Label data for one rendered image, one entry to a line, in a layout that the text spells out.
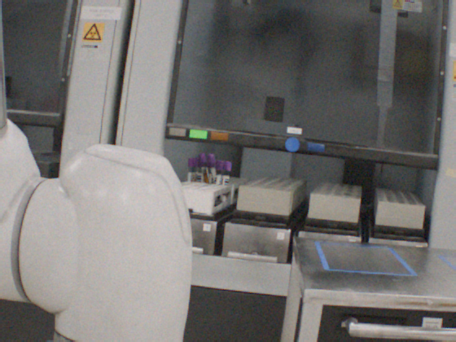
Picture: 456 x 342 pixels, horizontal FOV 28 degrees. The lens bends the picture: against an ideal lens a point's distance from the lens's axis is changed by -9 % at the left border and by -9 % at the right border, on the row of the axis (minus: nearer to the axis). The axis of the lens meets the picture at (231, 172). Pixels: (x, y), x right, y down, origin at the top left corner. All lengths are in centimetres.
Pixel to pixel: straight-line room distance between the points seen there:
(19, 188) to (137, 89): 111
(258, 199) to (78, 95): 47
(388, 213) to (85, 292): 118
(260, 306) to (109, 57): 65
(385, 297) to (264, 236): 84
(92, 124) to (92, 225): 119
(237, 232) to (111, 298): 105
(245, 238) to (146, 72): 43
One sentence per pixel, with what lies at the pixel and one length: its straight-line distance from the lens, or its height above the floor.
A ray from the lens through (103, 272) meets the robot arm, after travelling 102.
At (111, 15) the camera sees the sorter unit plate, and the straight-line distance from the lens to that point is 220.
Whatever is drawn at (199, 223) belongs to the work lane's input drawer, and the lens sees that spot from 206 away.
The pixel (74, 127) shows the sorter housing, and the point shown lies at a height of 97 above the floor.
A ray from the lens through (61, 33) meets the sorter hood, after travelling 222.
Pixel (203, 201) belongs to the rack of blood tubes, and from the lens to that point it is 209.
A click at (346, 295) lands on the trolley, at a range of 122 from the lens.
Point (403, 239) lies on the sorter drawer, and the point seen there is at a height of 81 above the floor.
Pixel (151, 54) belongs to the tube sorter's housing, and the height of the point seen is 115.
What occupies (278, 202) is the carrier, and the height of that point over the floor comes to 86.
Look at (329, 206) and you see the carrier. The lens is 210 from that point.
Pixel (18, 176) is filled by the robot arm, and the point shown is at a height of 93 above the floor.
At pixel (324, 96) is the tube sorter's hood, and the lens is 210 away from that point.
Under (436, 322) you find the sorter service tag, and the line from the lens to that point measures 207.
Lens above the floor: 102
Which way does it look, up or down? 3 degrees down
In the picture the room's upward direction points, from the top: 6 degrees clockwise
